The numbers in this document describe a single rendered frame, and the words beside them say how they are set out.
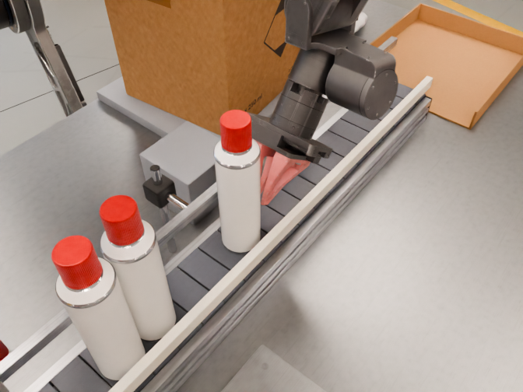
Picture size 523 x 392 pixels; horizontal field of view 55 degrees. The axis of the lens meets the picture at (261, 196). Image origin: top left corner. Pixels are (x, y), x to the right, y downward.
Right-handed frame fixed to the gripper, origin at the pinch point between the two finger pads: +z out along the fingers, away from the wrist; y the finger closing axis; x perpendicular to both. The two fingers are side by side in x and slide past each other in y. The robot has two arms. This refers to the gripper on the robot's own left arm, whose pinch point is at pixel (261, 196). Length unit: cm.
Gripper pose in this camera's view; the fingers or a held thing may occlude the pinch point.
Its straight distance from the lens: 64.8
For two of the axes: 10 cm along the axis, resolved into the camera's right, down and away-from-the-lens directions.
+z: -3.9, 8.9, 2.3
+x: 4.8, -0.2, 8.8
